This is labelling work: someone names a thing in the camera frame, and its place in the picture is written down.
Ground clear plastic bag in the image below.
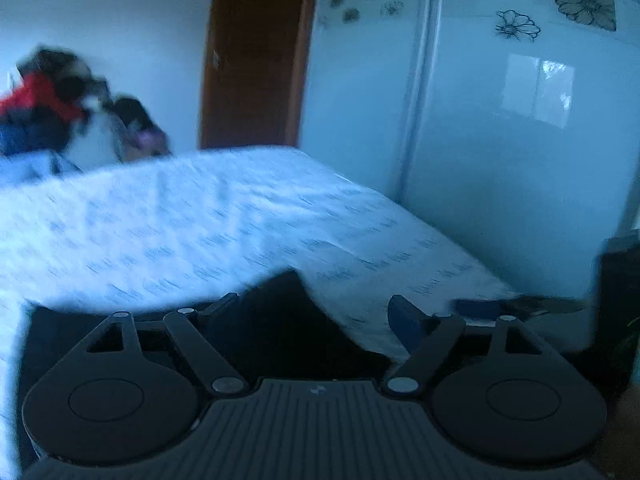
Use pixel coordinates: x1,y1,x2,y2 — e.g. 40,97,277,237
66,107,127,173

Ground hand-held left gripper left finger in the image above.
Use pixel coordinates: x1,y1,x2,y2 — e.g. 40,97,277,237
86,292,249,397

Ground grey quilted blanket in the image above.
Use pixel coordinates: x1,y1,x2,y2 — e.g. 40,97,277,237
0,150,83,188

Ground glossy white flower-print wardrobe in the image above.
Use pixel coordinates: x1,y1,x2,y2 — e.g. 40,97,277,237
299,0,640,306

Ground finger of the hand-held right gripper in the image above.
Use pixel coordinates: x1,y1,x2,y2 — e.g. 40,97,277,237
451,294,593,320

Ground bed with script-printed sheet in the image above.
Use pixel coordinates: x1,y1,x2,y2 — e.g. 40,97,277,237
0,146,523,480

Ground wooden door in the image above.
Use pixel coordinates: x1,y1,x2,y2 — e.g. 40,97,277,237
200,0,322,151

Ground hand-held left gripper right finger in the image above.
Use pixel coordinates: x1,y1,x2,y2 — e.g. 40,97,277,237
381,294,547,397

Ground black pants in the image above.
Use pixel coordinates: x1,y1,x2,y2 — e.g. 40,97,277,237
19,269,393,466

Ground purple bag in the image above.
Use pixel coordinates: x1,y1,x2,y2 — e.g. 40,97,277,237
112,96,172,162

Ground pile of red and blue clothes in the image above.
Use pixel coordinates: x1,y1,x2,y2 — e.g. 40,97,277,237
0,46,112,157

